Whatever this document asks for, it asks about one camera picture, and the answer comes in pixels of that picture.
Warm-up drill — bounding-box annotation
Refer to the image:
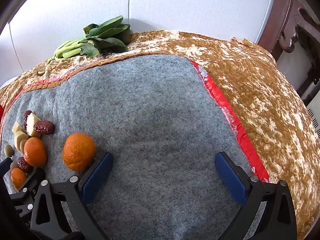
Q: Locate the white appliance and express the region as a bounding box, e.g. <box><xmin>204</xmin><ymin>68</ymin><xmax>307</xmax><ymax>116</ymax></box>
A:
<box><xmin>304</xmin><ymin>97</ymin><xmax>320</xmax><ymax>140</ymax></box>

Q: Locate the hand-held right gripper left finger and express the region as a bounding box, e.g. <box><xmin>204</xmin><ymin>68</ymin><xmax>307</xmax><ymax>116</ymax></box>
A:
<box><xmin>29</xmin><ymin>152</ymin><xmax>113</xmax><ymax>240</ymax></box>

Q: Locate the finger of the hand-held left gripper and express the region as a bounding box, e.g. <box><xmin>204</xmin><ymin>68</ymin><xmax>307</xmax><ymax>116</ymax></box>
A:
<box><xmin>9</xmin><ymin>167</ymin><xmax>46</xmax><ymax>221</ymax></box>
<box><xmin>0</xmin><ymin>157</ymin><xmax>13</xmax><ymax>178</ymax></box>

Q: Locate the dark wooden furniture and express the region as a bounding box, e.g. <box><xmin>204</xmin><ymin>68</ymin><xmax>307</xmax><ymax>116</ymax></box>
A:
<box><xmin>257</xmin><ymin>0</ymin><xmax>320</xmax><ymax>100</ymax></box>

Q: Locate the large orange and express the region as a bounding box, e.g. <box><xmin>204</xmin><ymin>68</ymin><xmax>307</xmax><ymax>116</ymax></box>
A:
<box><xmin>62</xmin><ymin>132</ymin><xmax>97</xmax><ymax>172</ymax></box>

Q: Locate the brown patterned cloth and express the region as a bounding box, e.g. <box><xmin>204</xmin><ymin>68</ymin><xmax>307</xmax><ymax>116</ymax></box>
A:
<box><xmin>0</xmin><ymin>30</ymin><xmax>318</xmax><ymax>240</ymax></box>

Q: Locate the medium orange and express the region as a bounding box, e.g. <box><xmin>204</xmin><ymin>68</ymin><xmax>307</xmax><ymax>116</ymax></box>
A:
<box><xmin>24</xmin><ymin>137</ymin><xmax>47</xmax><ymax>168</ymax></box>

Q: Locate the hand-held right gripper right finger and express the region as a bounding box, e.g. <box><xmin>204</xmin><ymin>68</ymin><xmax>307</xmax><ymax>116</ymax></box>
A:
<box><xmin>214</xmin><ymin>151</ymin><xmax>297</xmax><ymax>240</ymax></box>

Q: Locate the green bok choy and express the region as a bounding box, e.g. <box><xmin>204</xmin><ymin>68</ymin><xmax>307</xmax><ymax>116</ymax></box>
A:
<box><xmin>37</xmin><ymin>16</ymin><xmax>131</xmax><ymax>77</ymax></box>

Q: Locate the small orange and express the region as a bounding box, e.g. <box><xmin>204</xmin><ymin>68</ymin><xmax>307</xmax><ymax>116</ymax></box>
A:
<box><xmin>10</xmin><ymin>168</ymin><xmax>27</xmax><ymax>190</ymax></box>

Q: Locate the grey felt mat red border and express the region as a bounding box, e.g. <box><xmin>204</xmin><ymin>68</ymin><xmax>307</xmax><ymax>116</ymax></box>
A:
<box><xmin>0</xmin><ymin>54</ymin><xmax>270</xmax><ymax>240</ymax></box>

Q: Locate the pale yellow cane piece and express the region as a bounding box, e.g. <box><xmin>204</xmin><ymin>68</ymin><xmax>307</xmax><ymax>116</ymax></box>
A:
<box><xmin>26</xmin><ymin>112</ymin><xmax>42</xmax><ymax>138</ymax></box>
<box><xmin>12</xmin><ymin>121</ymin><xmax>27</xmax><ymax>134</ymax></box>
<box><xmin>14</xmin><ymin>131</ymin><xmax>29</xmax><ymax>153</ymax></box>

